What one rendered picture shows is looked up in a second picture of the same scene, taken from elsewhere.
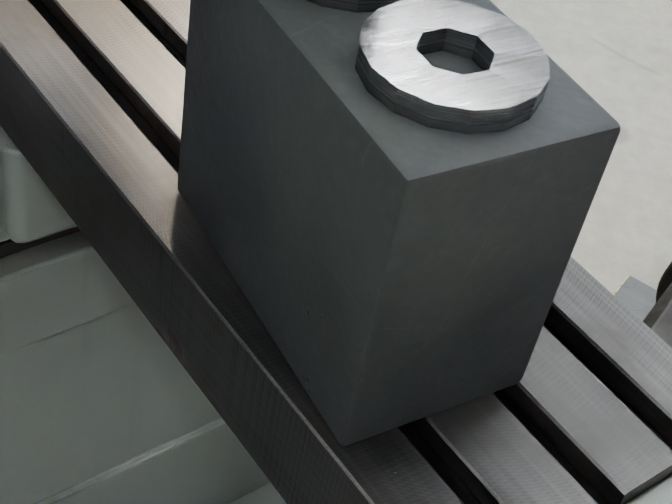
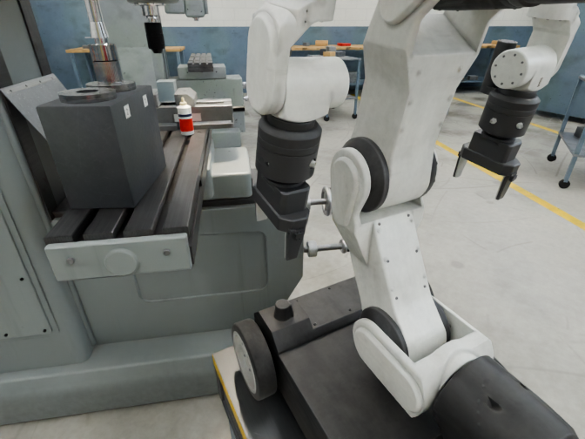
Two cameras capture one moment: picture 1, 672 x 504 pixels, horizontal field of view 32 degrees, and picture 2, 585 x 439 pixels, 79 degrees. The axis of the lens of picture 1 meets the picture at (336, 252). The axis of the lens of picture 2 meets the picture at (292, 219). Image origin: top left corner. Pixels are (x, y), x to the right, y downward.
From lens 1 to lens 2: 0.73 m
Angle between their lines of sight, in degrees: 31
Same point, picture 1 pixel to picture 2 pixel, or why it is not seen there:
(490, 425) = (112, 212)
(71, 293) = not seen: hidden behind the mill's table
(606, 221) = (439, 291)
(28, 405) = not seen: hidden behind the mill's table
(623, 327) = (183, 204)
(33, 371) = not seen: hidden behind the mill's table
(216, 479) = (227, 315)
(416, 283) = (60, 147)
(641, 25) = (487, 234)
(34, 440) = (157, 275)
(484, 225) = (74, 131)
